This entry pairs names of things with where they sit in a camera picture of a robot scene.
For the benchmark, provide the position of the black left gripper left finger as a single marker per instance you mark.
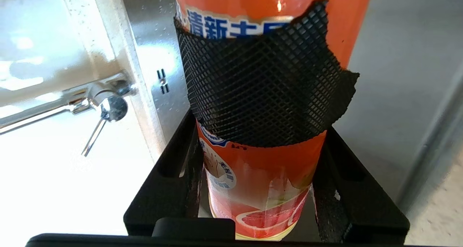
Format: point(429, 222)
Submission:
point(166, 200)

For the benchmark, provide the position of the black mesh grip band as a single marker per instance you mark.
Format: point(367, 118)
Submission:
point(260, 91)

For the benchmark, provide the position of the chrome gooseneck faucet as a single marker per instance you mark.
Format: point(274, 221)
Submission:
point(108, 106)

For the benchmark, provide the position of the orange dish soap bottle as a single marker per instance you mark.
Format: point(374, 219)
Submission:
point(267, 182)

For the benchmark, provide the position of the stainless steel sink basin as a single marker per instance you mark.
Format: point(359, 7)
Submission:
point(398, 77)

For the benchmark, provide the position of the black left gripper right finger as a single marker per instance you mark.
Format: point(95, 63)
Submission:
point(358, 211)

